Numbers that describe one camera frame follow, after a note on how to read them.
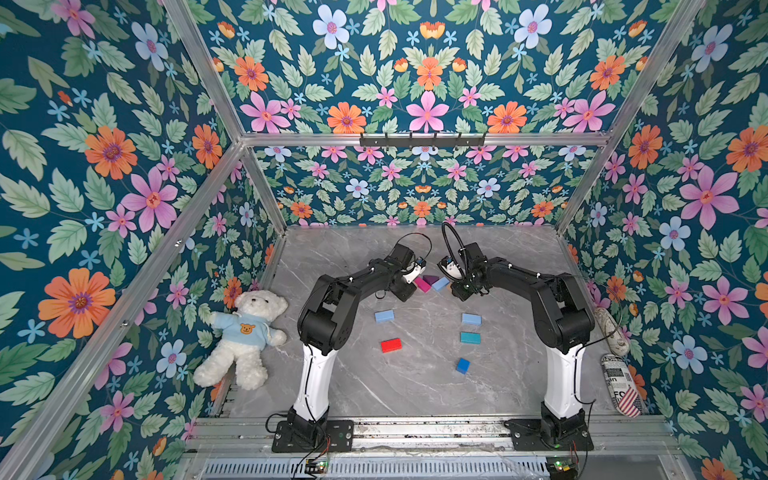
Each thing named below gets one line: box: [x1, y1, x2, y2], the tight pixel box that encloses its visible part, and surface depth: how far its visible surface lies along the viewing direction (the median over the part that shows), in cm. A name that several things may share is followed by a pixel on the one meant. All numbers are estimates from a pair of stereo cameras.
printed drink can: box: [601, 353, 645, 419], surface depth 80 cm
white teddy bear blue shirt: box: [194, 290, 289, 391], surface depth 85 cm
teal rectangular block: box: [460, 332, 481, 345], surface depth 92 cm
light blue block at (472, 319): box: [461, 313, 483, 326], surface depth 96 cm
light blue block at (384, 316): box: [374, 309, 395, 324], surface depth 97 cm
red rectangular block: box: [381, 338, 403, 354], surface depth 90 cm
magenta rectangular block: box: [414, 277, 431, 293], surface depth 103 cm
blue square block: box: [455, 358, 471, 375], surface depth 86 cm
